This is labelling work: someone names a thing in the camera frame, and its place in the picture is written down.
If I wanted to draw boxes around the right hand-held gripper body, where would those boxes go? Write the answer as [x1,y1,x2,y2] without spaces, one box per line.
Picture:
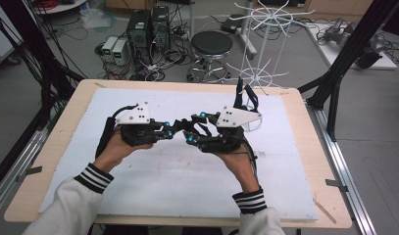
[197,106,264,155]

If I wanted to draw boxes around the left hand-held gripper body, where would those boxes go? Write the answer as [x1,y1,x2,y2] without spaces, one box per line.
[114,101,164,147]

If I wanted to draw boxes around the white platform with equipment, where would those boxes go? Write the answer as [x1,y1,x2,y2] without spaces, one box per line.
[305,18,399,71]

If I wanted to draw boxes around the white stand leg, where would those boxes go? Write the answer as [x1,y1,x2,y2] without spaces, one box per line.
[238,0,258,61]

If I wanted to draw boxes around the black bow tie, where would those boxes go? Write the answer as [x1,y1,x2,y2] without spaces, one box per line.
[172,117,215,139]

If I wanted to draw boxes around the white round table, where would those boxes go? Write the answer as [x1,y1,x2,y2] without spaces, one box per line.
[32,0,89,16]

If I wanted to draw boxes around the person's left hand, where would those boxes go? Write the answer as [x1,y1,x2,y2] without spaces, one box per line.
[92,130,155,174]

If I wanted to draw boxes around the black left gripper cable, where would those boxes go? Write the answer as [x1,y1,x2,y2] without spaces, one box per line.
[94,103,140,161]

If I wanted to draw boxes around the wooden table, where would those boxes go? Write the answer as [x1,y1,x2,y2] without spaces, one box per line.
[4,78,353,229]

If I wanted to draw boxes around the white power supply unit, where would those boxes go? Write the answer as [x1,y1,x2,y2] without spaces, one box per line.
[112,38,128,67]
[101,35,119,63]

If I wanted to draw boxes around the metal table clip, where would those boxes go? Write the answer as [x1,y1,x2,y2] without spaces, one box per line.
[324,178,349,194]
[15,165,43,183]

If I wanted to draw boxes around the navy bow tie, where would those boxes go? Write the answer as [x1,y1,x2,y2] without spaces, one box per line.
[232,75,261,112]

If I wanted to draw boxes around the black metal frame post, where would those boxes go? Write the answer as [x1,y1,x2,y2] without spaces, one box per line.
[0,0,87,194]
[298,0,399,143]

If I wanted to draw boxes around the strip of brown tape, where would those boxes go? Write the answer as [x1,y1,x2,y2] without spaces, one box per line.
[312,198,338,225]

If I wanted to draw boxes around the black power adapter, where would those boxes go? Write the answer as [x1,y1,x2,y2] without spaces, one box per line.
[220,13,246,34]

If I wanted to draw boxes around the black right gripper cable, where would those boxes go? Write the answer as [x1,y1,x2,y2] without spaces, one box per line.
[241,136,261,189]

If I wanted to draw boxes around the clear plastic bag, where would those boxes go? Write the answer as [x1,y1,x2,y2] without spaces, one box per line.
[79,7,118,31]

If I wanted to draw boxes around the white foam board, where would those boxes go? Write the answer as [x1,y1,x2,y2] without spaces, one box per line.
[38,87,320,222]

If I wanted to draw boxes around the white wire display rack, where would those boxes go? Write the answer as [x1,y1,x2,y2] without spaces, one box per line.
[224,0,318,133]

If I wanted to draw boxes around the person's right hand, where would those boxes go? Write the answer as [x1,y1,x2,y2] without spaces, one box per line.
[216,144,264,196]

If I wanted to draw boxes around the black round stool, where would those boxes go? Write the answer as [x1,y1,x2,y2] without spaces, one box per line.
[186,30,234,84]

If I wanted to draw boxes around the large black computer tower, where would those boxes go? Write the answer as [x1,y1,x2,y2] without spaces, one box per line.
[125,9,153,66]

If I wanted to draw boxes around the tangle of floor cables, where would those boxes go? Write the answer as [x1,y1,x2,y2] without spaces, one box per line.
[94,3,193,82]

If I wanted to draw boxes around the small black computer tower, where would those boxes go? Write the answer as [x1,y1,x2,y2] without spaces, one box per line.
[151,5,172,53]

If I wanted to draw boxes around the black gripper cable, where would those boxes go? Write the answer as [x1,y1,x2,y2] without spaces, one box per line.
[241,136,261,189]
[94,103,140,161]

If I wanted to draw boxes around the aluminium rail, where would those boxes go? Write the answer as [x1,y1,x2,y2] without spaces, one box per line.
[0,125,63,223]
[305,99,378,235]

